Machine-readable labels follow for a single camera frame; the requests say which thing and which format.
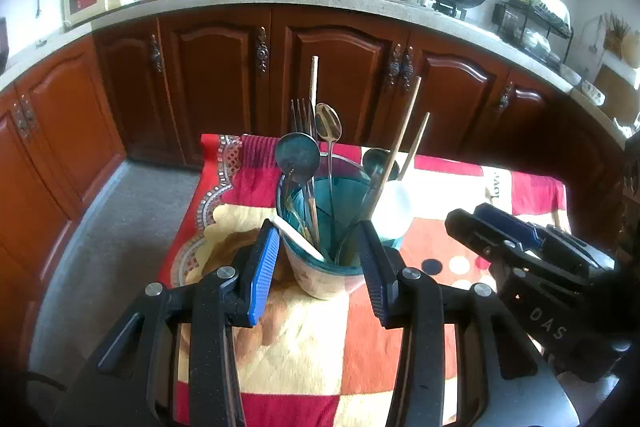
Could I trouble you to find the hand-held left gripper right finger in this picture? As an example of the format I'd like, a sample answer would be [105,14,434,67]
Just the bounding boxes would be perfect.
[359,220,581,427]

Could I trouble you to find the wooden lower kitchen cabinets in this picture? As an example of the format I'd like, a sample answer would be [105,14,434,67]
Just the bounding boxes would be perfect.
[0,4,631,358]

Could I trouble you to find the blue-rimmed white utensil cup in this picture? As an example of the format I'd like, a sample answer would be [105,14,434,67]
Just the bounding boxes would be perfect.
[276,154,406,300]

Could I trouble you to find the gold fork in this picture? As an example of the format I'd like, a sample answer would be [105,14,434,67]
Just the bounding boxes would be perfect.
[291,98,321,248]

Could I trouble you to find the white power strip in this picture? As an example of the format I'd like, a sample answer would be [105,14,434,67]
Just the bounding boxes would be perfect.
[580,79,606,105]

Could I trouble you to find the oval silver spoon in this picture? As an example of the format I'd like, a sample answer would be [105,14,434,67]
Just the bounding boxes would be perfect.
[315,103,343,228]

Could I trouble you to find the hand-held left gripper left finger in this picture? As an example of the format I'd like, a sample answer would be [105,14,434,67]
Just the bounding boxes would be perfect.
[52,219,280,427]

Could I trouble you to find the woven basket with sticks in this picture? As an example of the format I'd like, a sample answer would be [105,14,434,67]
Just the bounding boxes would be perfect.
[602,11,640,68]

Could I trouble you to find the round metal spoon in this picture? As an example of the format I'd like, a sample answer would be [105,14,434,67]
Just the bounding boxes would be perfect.
[275,133,321,238]
[362,148,401,180]

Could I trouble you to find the black dish rack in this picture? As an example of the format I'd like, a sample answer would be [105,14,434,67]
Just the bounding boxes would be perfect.
[492,0,573,62]

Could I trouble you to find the printed fleece blanket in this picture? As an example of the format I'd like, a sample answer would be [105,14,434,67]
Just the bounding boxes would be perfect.
[157,133,571,427]

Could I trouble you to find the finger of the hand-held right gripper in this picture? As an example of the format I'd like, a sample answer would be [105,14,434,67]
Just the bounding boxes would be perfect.
[472,202,615,274]
[444,208,587,289]

